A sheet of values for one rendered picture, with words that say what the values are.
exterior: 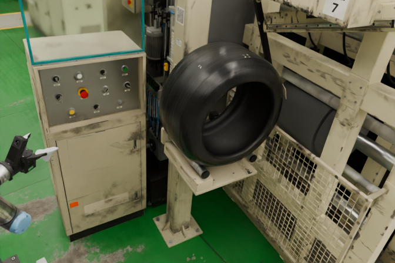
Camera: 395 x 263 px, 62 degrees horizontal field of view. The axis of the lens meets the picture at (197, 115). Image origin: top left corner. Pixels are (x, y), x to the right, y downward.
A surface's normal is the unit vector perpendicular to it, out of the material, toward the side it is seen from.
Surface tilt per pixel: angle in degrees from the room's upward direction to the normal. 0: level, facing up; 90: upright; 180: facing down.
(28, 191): 0
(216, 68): 30
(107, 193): 90
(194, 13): 90
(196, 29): 90
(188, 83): 51
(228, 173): 0
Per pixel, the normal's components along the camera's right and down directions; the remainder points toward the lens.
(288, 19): -0.86, 0.21
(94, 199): 0.50, 0.50
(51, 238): 0.08, -0.84
